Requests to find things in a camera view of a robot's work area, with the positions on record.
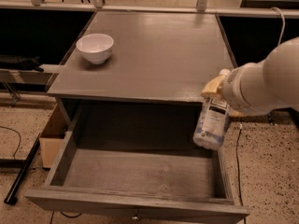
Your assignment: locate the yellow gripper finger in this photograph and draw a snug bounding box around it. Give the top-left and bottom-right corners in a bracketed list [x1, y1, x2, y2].
[229, 109, 246, 118]
[201, 76, 225, 98]

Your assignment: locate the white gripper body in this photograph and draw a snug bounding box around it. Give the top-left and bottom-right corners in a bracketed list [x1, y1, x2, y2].
[221, 63, 268, 116]

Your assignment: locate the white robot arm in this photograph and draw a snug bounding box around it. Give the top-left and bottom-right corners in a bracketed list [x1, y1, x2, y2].
[201, 37, 299, 116]

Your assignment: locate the open grey top drawer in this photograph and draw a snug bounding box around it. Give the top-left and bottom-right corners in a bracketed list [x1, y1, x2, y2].
[25, 104, 249, 224]

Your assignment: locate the metal drawer knob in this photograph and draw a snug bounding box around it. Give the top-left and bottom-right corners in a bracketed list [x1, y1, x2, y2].
[132, 210, 140, 220]

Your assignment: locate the grey wooden cabinet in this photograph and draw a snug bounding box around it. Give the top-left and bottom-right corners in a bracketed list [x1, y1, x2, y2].
[49, 11, 233, 145]

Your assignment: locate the white ceramic bowl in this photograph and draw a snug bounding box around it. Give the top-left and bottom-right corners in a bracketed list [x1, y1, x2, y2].
[76, 34, 114, 64]

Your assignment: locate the cardboard box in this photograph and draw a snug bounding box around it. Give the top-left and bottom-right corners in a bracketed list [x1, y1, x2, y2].
[39, 105, 68, 169]

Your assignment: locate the black cloth item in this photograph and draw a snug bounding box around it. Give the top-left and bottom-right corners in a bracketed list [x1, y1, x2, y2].
[0, 55, 44, 72]

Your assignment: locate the black metal bar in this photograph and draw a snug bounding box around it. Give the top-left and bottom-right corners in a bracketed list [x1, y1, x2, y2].
[0, 138, 40, 205]

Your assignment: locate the black floor cable right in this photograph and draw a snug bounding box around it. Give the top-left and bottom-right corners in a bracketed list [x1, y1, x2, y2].
[235, 123, 245, 207]

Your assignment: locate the black floor cable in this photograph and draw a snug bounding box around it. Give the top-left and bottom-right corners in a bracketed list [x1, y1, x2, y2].
[0, 125, 22, 161]
[235, 123, 245, 207]

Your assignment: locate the white cable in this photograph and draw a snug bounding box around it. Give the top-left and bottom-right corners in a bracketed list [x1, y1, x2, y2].
[270, 6, 287, 47]

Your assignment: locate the black cable under drawer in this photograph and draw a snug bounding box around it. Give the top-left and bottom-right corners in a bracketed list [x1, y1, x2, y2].
[50, 210, 82, 224]

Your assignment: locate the metal frame rail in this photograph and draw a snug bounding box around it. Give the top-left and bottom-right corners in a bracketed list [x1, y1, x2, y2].
[0, 0, 299, 19]

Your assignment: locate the black floor cable left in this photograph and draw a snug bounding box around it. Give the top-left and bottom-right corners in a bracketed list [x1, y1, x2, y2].
[0, 125, 22, 161]

